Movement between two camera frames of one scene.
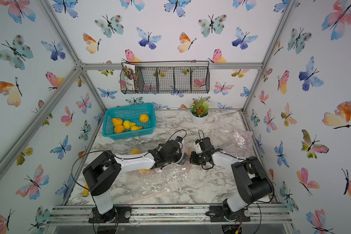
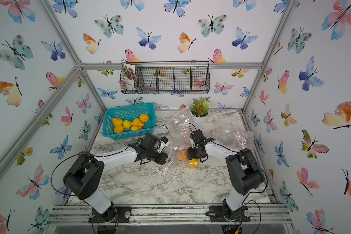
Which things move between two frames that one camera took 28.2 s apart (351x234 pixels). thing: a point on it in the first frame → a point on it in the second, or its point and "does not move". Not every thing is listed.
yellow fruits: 127,124 does not move
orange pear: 117,121 does not move
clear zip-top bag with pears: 227,138 does not move
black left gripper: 180,155 → 161,160
